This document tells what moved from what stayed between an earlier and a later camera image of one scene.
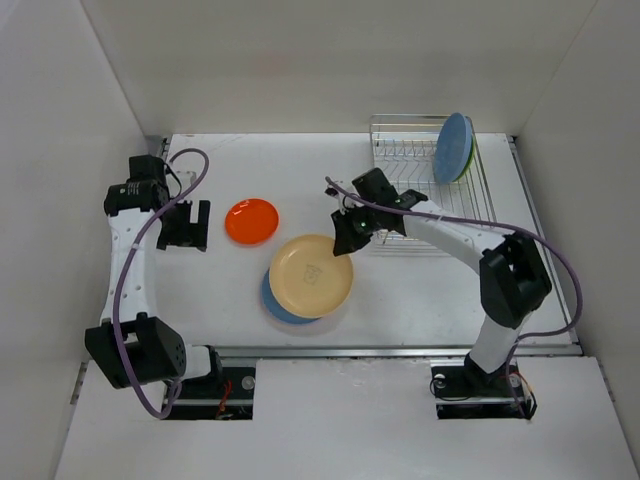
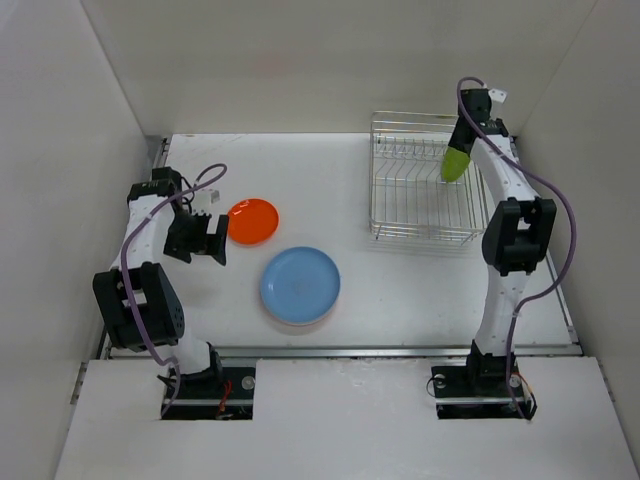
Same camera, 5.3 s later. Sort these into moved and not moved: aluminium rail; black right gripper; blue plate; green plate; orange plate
Moved: black right gripper; green plate; blue plate
Not moved: orange plate; aluminium rail
